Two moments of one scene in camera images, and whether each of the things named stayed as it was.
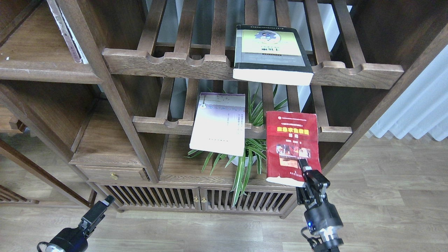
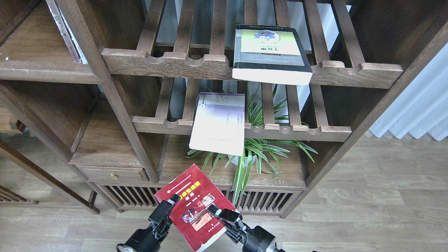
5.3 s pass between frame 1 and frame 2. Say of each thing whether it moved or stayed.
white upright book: stayed
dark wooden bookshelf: stayed
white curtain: stayed
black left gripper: moved
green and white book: stayed
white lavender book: stayed
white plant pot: stayed
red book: moved
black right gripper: moved
